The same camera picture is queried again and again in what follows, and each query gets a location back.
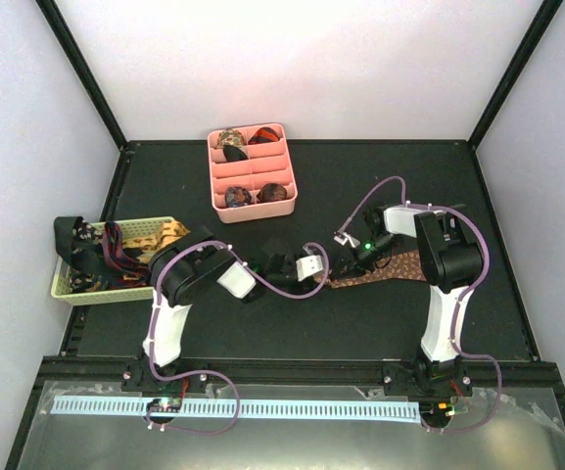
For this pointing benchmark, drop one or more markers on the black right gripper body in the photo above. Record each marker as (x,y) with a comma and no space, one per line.
(364,259)

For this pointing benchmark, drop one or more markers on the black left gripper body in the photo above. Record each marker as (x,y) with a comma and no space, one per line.
(275,278)

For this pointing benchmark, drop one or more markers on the brown floral necktie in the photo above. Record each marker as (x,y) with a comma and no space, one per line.
(403,266)

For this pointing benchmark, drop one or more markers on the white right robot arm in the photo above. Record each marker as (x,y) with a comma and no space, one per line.
(452,254)

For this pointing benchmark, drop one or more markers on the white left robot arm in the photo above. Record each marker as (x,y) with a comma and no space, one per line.
(184,271)

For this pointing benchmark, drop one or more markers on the dark brown rolled tie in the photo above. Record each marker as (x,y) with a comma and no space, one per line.
(272,192)

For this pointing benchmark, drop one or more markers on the blue patterned rolled tie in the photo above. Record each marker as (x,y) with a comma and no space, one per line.
(237,197)

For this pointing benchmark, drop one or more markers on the pink divided organizer box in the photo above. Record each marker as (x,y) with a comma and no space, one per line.
(267,163)

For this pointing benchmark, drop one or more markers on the black orange rolled tie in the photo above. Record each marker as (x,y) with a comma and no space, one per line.
(264,135)

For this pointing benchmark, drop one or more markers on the floral rolled tie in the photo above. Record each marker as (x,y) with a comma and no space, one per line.
(230,137)

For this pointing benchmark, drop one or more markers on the dark striped tie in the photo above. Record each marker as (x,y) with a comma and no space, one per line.
(125,263)

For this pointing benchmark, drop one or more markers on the black patterned tie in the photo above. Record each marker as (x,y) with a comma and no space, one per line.
(79,245)

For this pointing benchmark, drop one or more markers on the light green plastic basket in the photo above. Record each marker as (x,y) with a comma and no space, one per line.
(61,290)

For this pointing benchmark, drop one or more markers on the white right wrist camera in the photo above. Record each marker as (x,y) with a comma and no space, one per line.
(345,239)

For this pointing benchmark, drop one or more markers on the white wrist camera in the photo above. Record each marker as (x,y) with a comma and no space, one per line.
(345,239)
(311,266)

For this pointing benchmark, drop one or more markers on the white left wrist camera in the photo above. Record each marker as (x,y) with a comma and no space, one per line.
(311,266)

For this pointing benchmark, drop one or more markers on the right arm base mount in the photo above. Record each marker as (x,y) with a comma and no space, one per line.
(441,389)

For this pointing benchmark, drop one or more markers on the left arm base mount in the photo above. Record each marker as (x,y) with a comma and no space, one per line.
(167,397)

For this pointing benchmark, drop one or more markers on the light blue cable duct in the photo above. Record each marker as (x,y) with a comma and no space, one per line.
(274,409)

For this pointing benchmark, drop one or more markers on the black corner frame post right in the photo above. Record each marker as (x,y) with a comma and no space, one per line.
(527,46)

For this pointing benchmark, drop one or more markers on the black corner frame post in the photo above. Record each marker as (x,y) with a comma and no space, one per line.
(58,24)
(527,46)

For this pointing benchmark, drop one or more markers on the black corner frame post left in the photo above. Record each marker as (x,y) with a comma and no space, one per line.
(58,24)

